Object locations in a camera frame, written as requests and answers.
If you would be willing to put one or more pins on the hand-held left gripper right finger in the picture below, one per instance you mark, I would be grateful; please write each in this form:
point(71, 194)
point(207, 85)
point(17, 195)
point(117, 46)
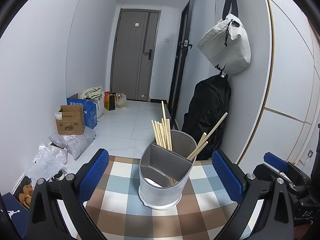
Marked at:
point(227, 177)

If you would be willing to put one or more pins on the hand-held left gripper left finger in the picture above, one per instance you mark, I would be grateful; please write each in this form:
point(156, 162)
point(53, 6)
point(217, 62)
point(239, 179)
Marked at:
point(93, 177)

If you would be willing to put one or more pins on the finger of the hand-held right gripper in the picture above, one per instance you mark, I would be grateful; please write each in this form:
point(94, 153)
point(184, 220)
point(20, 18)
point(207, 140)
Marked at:
point(275, 161)
point(263, 171)

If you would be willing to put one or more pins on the wooden chopstick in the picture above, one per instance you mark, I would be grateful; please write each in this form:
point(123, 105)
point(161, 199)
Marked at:
point(212, 131)
point(200, 142)
point(202, 148)

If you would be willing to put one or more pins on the white grey utensil holder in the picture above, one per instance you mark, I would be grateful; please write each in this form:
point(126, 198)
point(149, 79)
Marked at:
point(162, 197)

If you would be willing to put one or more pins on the checkered tablecloth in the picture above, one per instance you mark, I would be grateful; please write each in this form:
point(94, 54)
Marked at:
point(200, 187)

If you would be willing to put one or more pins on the black white sneaker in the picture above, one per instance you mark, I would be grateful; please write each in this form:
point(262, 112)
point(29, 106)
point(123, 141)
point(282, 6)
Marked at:
point(60, 176)

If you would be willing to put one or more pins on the grey plastic mailer bag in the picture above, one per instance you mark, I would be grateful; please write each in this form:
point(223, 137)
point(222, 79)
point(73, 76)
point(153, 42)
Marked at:
point(75, 142)

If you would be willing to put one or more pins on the clear plastic bag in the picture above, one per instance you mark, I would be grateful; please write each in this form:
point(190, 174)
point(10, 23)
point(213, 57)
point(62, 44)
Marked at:
point(47, 160)

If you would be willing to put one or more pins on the brown cardboard box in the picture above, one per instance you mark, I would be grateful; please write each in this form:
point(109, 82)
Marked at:
point(71, 121)

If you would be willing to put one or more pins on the blue cardboard box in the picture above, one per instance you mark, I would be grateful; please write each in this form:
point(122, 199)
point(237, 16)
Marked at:
point(91, 116)

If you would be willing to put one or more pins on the black backpack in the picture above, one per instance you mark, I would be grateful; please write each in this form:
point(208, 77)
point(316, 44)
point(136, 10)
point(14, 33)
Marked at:
point(207, 110)

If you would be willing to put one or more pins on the red yellow black bag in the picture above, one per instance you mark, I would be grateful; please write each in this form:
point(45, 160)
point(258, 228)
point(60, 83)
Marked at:
point(110, 102)

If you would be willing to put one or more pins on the beige plastic bag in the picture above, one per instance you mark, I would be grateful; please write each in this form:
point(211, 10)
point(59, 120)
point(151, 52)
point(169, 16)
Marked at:
point(121, 101)

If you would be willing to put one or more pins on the white cabinet with gold trim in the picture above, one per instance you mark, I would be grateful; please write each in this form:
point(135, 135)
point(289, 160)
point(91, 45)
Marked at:
point(287, 80)

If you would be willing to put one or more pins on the white bag with beige cloth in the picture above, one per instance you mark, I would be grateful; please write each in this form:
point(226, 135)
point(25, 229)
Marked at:
point(93, 95)

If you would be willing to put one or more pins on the navy shoe box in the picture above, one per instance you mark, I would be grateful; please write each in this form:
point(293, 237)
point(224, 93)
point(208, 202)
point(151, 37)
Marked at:
point(12, 212)

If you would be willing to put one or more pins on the black framed glass door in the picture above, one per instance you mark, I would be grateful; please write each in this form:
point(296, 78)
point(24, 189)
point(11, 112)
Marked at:
point(181, 67)

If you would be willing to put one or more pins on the grey entrance door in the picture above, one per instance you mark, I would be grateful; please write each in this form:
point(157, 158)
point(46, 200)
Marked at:
point(132, 62)

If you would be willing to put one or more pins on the grey sling bag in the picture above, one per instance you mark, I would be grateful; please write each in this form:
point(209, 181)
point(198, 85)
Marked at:
point(225, 47)

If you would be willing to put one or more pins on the wall socket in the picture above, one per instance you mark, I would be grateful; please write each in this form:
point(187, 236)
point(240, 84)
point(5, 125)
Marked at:
point(310, 153)

